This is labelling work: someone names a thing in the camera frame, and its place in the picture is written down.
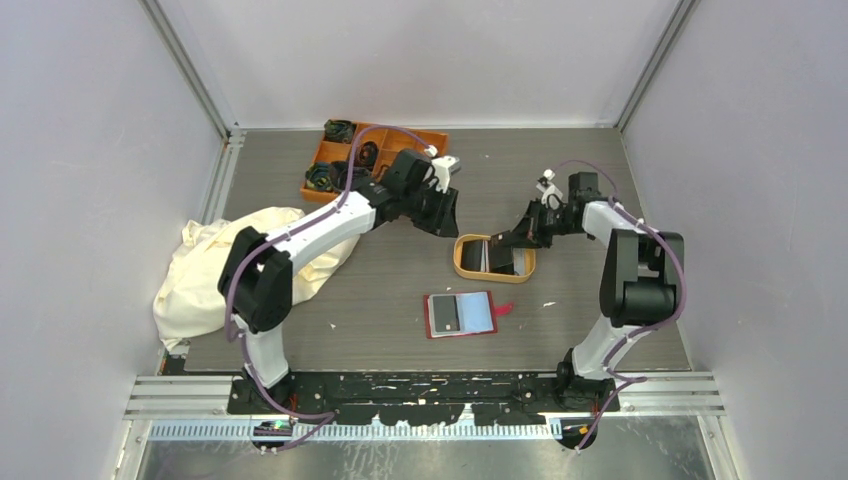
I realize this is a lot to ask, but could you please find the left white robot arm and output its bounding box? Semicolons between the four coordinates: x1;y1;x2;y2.
218;149;461;413

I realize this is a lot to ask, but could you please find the dark rolled belt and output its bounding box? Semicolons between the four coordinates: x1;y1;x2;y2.
354;141;379;170
323;119;357;144

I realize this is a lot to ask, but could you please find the cream cloth bag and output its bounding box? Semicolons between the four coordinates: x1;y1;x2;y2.
152;199;362;354

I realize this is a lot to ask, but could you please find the purple cable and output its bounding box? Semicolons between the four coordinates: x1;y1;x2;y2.
223;124;439;453
553;158;689;452

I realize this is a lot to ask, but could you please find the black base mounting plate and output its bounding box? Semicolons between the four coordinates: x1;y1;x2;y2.
270;370;620;426

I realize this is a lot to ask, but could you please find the dark rolled belt middle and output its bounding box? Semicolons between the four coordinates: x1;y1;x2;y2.
354;141;379;170

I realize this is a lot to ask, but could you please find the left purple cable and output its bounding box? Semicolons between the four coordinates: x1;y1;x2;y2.
223;124;439;453

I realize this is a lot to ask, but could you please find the tan oval tray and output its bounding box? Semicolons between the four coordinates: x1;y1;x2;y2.
452;234;537;284

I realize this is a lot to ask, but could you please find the large black rolled belt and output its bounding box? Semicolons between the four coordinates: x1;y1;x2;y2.
329;161;371;194

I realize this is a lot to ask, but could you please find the green rolled belt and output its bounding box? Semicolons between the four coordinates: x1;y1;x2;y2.
304;162;335;192

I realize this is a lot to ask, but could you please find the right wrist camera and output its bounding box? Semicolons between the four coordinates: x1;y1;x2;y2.
536;169;565;210

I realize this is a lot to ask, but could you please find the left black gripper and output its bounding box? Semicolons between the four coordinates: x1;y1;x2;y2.
402;180;459;238

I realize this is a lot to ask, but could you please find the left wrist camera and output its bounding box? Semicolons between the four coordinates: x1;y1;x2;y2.
424;145;461;194

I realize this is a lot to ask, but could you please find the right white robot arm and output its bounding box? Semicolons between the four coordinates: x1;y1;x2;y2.
490;170;687;411

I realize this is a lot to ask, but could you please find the black card in holder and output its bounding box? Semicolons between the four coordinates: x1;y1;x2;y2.
430;295;460;335

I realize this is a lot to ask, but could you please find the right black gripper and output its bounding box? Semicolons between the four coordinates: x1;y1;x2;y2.
504;197;582;249

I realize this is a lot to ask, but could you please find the dark rolled belt top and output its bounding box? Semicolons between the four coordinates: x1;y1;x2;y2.
323;119;357;144

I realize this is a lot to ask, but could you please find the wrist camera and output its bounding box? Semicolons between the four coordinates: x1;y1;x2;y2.
424;145;461;194
536;169;565;210

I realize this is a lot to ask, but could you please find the red card holder wallet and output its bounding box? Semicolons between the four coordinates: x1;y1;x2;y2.
423;291;514;339

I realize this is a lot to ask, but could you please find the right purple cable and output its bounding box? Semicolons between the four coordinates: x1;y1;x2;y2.
553;158;689;452

